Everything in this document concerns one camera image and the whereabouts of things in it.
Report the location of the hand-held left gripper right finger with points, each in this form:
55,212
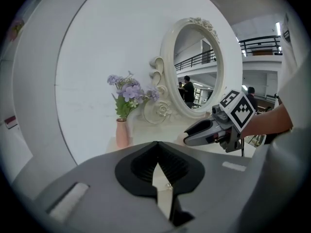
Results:
218,190

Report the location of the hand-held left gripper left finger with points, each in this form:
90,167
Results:
92,198

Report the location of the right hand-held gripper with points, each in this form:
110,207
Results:
239,113

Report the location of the white vanity drawer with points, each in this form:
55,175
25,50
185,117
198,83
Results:
162,195

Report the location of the person's right forearm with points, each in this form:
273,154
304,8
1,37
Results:
267,120

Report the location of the white vanity table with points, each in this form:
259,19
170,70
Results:
155,132

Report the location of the pink ceramic vase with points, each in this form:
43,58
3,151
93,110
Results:
122,135

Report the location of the purple artificial flowers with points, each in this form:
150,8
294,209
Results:
130,92

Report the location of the white ornate oval mirror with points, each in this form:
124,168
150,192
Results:
167,45

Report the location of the black balcony railing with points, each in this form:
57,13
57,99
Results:
261,42

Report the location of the red and white wall sign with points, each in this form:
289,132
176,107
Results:
11,122

